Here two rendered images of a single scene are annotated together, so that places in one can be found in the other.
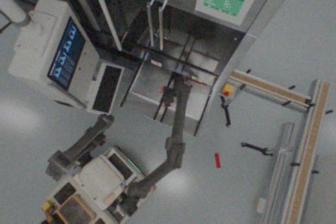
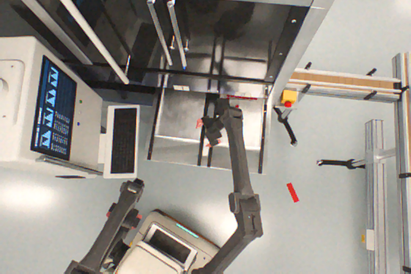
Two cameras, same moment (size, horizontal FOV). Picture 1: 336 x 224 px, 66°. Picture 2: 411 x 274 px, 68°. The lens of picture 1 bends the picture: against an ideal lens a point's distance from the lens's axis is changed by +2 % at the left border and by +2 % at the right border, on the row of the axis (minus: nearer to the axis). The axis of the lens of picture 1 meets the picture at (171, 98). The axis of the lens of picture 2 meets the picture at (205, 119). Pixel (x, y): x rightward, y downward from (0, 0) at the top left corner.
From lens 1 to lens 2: 0.30 m
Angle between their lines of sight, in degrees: 1
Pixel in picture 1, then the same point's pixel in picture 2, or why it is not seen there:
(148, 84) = (177, 119)
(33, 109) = (38, 188)
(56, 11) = (21, 53)
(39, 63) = (13, 134)
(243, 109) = (307, 116)
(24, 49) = not seen: outside the picture
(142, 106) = (177, 150)
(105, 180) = not seen: outside the picture
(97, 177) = not seen: outside the picture
